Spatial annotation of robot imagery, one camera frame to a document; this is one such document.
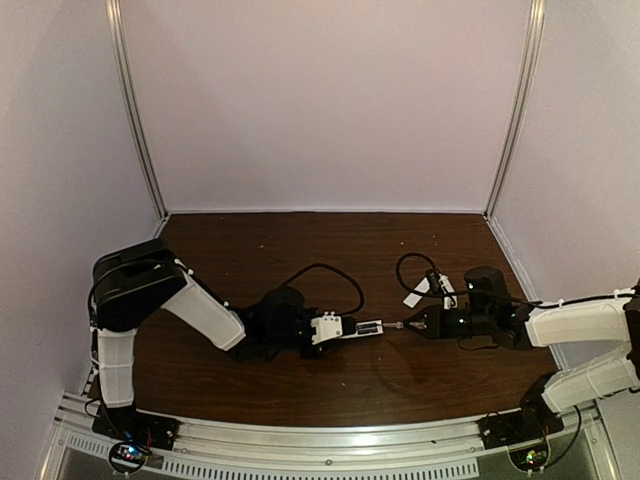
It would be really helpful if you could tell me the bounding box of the aluminium front rail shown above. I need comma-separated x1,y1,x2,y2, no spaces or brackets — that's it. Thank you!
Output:
36,393,621,479

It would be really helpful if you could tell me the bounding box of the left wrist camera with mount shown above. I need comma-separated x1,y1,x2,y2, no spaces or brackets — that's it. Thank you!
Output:
310,312,342,345

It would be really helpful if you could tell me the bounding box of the white remote control body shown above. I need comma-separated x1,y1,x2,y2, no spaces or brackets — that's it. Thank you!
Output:
341,319,384,339

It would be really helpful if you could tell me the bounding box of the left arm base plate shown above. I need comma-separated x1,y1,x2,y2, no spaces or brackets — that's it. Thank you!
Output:
91,408,181,451

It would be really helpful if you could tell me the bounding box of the left black camera cable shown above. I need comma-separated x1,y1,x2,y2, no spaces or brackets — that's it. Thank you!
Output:
282,263,365,319

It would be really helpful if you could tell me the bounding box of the clear handle small screwdriver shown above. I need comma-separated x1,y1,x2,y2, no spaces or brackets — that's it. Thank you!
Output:
382,322,426,330

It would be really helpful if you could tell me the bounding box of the left aluminium frame post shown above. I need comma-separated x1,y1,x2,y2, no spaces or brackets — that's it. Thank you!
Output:
105,0,169,221

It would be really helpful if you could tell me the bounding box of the black camera cable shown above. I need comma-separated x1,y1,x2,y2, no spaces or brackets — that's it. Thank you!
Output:
395,252,544,309
282,263,365,319

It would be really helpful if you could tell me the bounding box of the aluminium frame post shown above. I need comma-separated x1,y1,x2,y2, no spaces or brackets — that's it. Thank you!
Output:
105,0,169,221
484,0,546,222

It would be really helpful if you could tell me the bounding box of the right aluminium frame post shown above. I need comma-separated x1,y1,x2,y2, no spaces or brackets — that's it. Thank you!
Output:
484,0,546,222

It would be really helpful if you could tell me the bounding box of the white remote back cover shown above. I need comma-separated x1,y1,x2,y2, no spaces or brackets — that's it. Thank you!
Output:
403,277,430,309

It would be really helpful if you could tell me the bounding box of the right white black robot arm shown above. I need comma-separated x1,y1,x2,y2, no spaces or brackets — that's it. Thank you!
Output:
403,266,639,435

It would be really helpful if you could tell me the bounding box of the right black camera cable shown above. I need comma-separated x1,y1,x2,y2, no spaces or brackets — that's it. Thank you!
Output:
395,252,544,309

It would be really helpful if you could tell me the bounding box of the perforated white cable duct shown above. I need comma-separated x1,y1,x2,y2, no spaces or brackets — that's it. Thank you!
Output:
56,434,480,479

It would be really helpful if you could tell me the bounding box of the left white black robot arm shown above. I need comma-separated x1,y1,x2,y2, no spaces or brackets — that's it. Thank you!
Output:
87,239,357,443

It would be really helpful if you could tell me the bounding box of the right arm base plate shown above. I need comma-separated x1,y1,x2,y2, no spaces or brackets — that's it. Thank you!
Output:
476,410,564,449

